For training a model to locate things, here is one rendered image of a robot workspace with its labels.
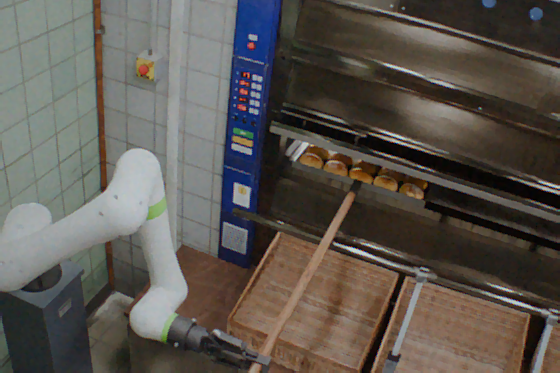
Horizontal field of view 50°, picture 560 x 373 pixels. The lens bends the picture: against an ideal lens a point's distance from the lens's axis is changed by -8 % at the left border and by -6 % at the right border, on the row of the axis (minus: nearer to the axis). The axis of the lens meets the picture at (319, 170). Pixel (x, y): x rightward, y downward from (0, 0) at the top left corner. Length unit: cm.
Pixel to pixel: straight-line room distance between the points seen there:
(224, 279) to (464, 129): 128
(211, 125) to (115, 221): 123
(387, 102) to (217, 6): 74
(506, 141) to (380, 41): 58
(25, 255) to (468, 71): 151
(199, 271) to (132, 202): 145
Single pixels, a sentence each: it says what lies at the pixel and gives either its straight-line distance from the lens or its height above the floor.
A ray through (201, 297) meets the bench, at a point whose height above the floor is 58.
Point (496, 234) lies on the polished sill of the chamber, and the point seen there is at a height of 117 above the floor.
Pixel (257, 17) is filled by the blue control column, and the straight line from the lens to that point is 237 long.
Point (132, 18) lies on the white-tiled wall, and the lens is 270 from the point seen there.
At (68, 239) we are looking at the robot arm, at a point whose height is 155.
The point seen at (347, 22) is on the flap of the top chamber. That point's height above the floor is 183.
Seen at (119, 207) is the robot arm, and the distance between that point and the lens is 152.
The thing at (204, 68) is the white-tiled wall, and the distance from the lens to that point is 259.
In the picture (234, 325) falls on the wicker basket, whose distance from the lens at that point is 254.
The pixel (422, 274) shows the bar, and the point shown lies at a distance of 221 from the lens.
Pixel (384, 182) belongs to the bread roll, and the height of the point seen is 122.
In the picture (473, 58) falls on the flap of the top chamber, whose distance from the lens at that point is 223.
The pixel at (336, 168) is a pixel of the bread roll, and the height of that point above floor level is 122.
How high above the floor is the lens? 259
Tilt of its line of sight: 33 degrees down
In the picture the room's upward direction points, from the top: 10 degrees clockwise
